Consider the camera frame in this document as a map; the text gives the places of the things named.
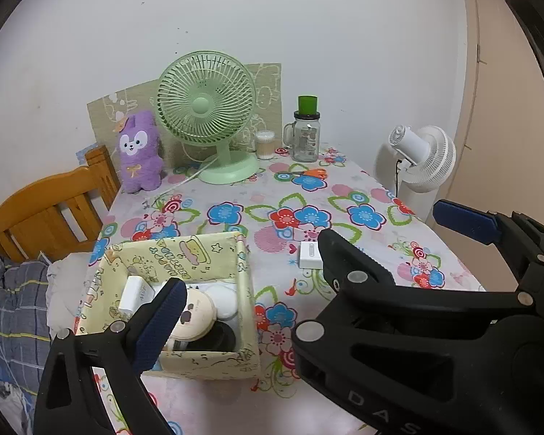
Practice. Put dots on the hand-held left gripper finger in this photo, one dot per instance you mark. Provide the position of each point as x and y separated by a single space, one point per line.
161 326

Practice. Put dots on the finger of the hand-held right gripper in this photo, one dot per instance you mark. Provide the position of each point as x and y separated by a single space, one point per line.
412 317
467 220

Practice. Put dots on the cream bear round case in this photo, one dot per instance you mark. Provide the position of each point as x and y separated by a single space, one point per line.
195 310

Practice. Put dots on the large white charger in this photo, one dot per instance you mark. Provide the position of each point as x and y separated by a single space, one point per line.
136 297

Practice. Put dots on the black round gadget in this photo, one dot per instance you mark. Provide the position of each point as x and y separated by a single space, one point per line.
217 337

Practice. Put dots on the yellow fabric storage box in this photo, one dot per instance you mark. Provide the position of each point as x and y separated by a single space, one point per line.
195 253

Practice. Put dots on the small white charger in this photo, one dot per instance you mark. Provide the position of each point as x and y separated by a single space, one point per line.
309 256

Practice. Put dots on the white standing fan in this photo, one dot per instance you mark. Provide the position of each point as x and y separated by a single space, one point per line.
424 154

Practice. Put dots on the beige door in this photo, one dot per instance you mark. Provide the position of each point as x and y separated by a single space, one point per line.
503 122

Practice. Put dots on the floral tablecloth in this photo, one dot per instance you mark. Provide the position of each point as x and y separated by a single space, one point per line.
367 217

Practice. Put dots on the white cloth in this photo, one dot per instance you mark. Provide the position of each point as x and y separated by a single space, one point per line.
63 281

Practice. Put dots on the blue plaid blanket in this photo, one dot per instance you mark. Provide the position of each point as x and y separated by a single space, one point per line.
13 308

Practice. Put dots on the purple plush toy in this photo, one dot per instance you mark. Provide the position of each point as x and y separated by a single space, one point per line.
138 154

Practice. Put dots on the glass jar with green lid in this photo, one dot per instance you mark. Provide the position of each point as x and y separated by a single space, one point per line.
304 138

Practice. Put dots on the cotton swab jar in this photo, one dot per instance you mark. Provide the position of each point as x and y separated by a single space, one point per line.
265 145

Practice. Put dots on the green desk fan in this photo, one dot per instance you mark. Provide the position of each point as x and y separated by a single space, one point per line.
206 113

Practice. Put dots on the beige patterned board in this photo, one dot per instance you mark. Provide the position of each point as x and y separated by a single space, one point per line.
267 95

